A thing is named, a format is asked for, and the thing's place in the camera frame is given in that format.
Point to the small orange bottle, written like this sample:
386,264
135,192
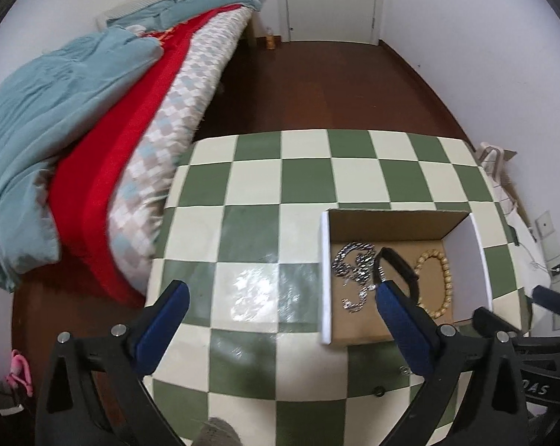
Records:
270,42

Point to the teal blue blanket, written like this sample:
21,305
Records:
45,106

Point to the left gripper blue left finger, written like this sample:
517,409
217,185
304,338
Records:
157,325

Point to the white door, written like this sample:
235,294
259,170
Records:
353,21

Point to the checkered pattern mattress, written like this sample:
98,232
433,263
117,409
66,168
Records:
136,209

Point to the pink plastic hanger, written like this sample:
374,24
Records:
19,375

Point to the teal pillow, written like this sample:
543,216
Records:
168,13

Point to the white cardboard box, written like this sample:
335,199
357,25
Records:
441,251

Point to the white wall sockets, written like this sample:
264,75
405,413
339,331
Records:
549,243

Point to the green white checkered tablecloth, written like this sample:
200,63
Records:
242,229

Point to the black fitness band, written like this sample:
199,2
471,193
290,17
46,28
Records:
401,267

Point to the red bed sheet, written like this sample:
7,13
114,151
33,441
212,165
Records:
86,177

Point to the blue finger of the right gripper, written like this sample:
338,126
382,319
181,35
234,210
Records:
547,298

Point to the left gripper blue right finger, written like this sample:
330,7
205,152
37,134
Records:
409,325

